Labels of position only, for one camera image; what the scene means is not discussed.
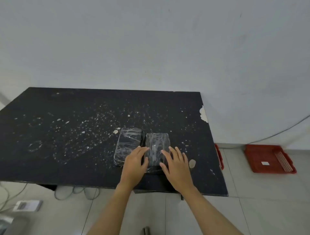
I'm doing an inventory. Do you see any person's right hand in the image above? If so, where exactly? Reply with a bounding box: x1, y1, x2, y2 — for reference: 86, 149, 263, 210
159, 146, 194, 193

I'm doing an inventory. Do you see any person's left hand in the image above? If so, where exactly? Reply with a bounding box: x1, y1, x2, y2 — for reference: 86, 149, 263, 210
120, 146, 150, 187

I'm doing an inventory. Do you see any black block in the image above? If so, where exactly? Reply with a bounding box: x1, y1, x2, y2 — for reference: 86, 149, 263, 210
145, 132, 171, 174
114, 128, 144, 167

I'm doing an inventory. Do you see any person's right forearm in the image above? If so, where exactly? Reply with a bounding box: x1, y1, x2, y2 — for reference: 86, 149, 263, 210
180, 186, 244, 235

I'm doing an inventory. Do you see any person's left forearm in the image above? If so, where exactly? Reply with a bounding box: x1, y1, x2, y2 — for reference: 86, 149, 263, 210
86, 183, 136, 235

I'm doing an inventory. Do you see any red plastic tray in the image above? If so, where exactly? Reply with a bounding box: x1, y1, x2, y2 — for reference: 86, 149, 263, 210
214, 143, 225, 170
244, 144, 297, 174

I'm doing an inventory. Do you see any white electrical box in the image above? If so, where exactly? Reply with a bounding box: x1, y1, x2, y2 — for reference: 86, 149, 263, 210
13, 200, 43, 213

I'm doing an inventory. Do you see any grey metal object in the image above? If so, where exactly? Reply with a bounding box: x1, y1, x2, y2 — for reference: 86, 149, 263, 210
0, 215, 27, 235

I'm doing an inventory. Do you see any grey looped floor cable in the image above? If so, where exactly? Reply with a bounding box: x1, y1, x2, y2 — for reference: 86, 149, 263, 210
54, 185, 100, 201

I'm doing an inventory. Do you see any grey wall cable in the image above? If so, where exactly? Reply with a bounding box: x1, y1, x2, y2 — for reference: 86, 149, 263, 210
249, 116, 310, 145

